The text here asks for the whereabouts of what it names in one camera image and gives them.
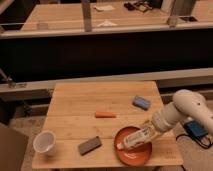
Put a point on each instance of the metal clamp at left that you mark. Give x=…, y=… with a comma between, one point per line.
x=9, y=81

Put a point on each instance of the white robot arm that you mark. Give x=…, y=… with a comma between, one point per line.
x=184, y=104

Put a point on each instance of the metal post left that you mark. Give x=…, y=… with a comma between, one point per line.
x=86, y=15

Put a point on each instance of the white paper on far table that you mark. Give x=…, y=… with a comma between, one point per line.
x=103, y=8

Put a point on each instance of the metal post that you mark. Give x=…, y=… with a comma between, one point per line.
x=181, y=9
x=86, y=15

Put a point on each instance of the white folded paper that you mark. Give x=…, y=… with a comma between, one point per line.
x=107, y=23

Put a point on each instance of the blue box on floor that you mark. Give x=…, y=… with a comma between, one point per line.
x=195, y=130

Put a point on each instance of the metal post right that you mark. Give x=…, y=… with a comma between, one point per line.
x=181, y=9

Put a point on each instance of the grey rectangular sponge block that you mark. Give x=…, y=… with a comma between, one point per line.
x=89, y=145

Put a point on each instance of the orange ceramic bowl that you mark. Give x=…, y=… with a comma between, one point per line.
x=134, y=157

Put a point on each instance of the black objects on far table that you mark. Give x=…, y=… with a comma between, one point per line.
x=140, y=5

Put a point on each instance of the blue rectangular sponge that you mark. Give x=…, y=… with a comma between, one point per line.
x=141, y=102

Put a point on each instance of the clear plastic gripper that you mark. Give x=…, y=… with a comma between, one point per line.
x=148, y=131

